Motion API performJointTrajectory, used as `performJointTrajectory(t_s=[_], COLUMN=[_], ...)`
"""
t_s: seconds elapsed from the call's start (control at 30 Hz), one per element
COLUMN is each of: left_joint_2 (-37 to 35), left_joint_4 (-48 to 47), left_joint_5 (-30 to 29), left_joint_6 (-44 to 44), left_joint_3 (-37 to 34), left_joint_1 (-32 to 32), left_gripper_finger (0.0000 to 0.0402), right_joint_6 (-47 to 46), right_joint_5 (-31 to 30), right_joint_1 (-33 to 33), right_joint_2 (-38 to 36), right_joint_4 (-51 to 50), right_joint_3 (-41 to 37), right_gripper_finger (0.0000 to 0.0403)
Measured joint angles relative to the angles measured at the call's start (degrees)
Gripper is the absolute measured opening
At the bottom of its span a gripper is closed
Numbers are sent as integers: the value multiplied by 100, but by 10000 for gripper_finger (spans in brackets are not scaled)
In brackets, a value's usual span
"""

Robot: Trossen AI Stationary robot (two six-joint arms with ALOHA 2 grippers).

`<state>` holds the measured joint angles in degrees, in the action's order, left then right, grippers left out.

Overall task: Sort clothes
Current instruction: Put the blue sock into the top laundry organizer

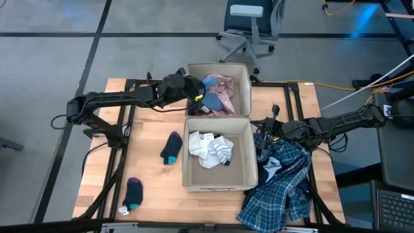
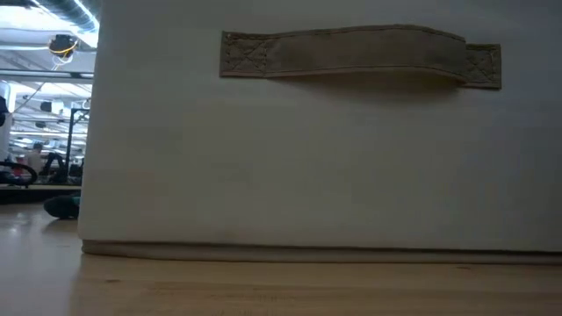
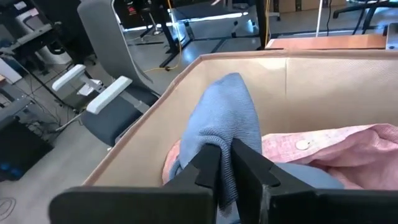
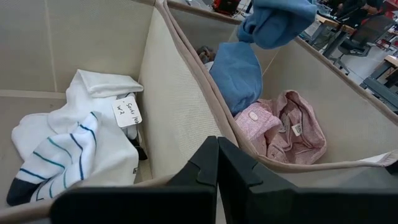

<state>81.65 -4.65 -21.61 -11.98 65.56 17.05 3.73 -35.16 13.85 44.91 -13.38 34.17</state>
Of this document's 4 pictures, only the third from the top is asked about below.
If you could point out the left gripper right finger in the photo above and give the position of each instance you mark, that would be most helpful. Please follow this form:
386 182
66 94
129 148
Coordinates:
295 208

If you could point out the grey office chair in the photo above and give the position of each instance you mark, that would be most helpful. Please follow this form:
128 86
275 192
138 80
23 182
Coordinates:
105 40

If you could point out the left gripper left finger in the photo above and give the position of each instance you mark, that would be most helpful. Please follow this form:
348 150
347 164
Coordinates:
140 205

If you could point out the black post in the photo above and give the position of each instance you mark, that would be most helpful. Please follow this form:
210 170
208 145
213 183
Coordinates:
262 21

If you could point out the black box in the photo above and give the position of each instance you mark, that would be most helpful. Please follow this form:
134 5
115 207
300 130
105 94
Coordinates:
21 149

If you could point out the black chair base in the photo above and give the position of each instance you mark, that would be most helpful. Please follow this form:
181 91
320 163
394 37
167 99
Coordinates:
367 12

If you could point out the light blue sock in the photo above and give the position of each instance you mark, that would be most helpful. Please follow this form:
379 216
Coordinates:
224 118

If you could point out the pink button shirt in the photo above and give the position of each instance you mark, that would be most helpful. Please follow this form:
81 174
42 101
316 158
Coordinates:
357 155

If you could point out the plain beige fabric bin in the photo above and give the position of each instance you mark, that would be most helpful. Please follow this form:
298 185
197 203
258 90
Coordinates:
326 93

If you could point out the white pole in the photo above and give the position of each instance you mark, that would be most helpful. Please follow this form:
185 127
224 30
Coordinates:
319 18

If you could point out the black desk legs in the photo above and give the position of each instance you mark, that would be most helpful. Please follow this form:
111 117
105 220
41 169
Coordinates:
169 34

